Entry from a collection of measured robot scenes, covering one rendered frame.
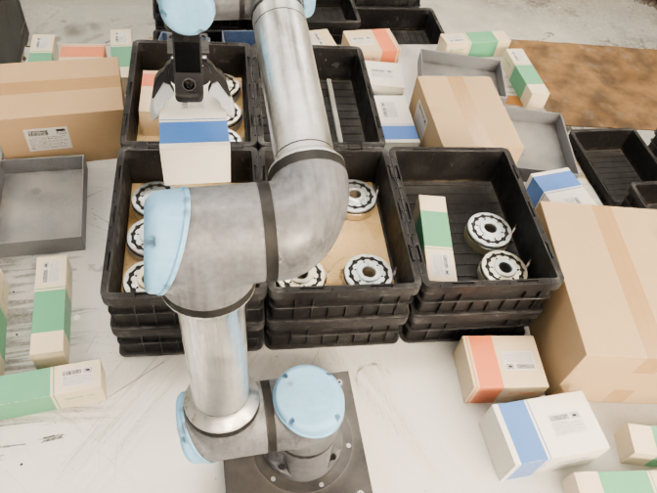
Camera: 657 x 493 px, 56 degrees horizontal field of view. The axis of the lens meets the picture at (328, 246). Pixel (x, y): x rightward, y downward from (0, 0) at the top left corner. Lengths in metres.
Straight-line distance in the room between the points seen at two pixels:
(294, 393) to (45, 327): 0.58
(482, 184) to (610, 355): 0.53
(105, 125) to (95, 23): 1.95
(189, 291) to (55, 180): 1.05
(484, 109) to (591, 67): 2.14
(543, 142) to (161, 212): 1.50
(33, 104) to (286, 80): 0.98
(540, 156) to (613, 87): 1.87
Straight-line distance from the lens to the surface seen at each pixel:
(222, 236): 0.65
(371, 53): 2.04
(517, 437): 1.27
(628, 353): 1.33
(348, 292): 1.17
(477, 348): 1.35
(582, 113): 3.48
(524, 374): 1.36
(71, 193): 1.66
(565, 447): 1.30
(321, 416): 0.99
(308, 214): 0.67
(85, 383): 1.28
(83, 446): 1.30
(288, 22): 0.87
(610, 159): 2.81
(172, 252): 0.66
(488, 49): 2.27
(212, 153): 1.11
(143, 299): 1.16
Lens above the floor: 1.88
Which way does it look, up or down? 51 degrees down
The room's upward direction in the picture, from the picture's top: 10 degrees clockwise
